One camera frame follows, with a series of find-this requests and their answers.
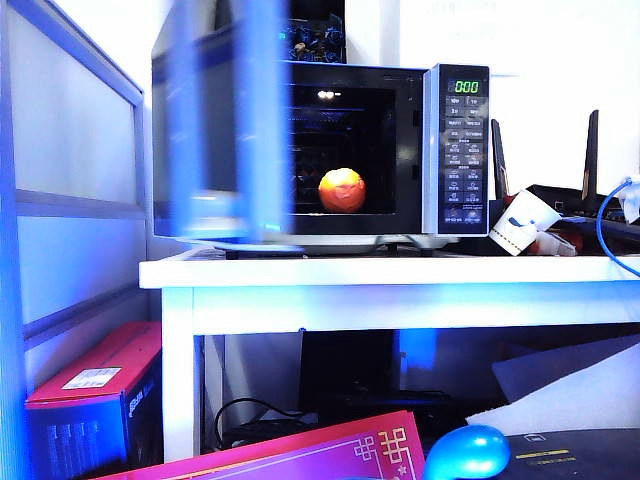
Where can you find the black router antenna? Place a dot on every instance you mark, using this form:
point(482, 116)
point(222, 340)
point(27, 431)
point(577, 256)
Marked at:
point(499, 160)
point(591, 155)

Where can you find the black silver microwave oven body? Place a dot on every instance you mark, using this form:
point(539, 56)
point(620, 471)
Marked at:
point(465, 150)

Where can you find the framed blue flower picture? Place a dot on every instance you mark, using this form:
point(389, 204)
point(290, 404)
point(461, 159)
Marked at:
point(320, 40)

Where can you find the black book gold print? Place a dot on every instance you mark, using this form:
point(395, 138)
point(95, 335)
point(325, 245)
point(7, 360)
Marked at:
point(585, 460)

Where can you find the white foam sheet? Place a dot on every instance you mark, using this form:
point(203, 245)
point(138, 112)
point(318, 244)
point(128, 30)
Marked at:
point(570, 410)

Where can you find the red black cardboard box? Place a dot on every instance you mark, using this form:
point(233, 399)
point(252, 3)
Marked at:
point(92, 360)

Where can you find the white table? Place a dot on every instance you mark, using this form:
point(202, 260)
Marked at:
point(350, 272)

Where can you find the white blue paper cup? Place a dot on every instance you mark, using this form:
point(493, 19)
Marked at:
point(520, 222)

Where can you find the black router body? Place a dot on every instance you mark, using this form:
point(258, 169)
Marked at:
point(545, 194)

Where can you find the orange fruit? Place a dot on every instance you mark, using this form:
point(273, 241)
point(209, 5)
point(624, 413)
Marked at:
point(342, 190)

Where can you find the grey board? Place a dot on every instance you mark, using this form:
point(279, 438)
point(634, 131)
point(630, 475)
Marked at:
point(545, 372)

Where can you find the glossy blue computer mouse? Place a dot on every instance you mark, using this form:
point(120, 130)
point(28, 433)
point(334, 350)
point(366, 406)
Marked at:
point(467, 452)

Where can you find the black glass microwave door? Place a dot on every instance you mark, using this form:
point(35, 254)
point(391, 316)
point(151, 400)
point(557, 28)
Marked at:
point(225, 150)

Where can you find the pink gift box gold pattern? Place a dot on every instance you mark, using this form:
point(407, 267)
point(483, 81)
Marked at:
point(295, 452)

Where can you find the small white red box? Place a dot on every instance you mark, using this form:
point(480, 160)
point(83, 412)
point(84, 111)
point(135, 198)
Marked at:
point(554, 244)

